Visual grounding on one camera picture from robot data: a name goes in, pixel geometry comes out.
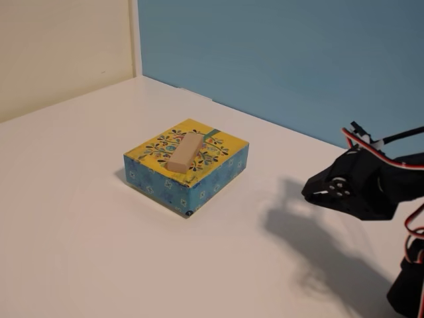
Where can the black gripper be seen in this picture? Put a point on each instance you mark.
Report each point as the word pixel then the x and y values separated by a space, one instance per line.
pixel 352 201

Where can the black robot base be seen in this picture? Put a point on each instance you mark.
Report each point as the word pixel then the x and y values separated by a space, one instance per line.
pixel 409 295

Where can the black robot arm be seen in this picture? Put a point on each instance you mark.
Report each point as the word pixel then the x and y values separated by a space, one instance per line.
pixel 412 185

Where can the yellow and blue floral box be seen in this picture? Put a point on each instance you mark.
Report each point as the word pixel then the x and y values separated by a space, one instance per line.
pixel 215 159

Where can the wooden Jenga block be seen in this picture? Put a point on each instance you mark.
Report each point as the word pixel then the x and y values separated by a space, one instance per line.
pixel 183 152

